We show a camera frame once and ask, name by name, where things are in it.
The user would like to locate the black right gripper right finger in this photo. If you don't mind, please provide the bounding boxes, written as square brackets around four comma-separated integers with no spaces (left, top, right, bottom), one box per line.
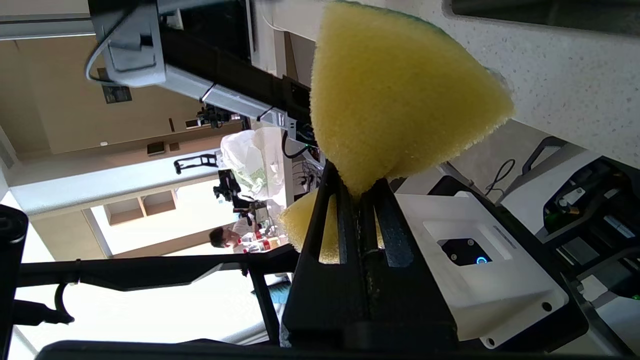
[359,177,458,351]

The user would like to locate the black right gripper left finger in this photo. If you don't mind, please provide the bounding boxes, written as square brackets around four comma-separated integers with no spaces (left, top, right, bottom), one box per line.
[281,162,370,347]

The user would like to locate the yellow and green sponge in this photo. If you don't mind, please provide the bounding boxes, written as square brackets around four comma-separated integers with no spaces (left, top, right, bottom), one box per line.
[278,0,516,265]

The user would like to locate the stainless steel sink basin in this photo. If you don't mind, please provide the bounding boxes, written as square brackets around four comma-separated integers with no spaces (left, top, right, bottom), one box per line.
[450,0,640,37]

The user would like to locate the white robot torso panel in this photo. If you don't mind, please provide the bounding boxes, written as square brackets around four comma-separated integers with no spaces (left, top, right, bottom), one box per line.
[392,175,591,353]

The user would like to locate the dark-haired person white shirt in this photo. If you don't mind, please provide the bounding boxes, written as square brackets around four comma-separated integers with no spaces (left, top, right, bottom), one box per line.
[209,217,266,253]

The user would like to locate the white plastic bag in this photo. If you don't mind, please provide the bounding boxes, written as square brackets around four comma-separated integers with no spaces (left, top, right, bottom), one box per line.
[220,127,288,201]

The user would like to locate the grey aluminium beam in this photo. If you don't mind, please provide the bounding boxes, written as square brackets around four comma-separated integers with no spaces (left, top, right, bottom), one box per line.
[165,65,288,128]

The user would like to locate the grey metal box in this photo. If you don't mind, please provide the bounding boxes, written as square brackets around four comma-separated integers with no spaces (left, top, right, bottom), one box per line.
[89,0,167,88]

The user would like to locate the thin black floor cable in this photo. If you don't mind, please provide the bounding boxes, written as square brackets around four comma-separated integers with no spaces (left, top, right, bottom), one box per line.
[485,159,517,197]

